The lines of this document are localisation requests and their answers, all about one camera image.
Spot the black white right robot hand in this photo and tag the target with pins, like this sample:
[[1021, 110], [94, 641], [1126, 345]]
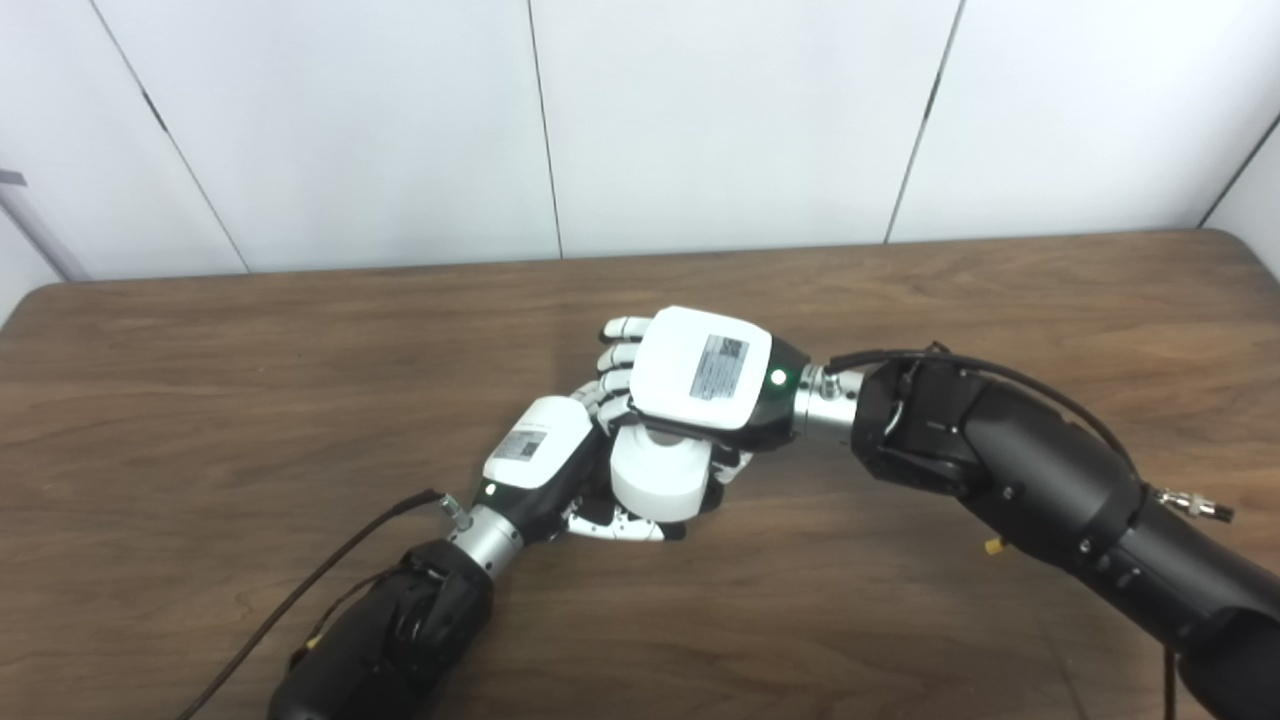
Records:
[[700, 365]]

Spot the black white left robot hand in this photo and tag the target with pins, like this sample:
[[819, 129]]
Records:
[[540, 445]]

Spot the round white piece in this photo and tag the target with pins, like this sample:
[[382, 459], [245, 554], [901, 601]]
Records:
[[660, 480]]

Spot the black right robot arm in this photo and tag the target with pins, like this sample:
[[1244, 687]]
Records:
[[1050, 480]]

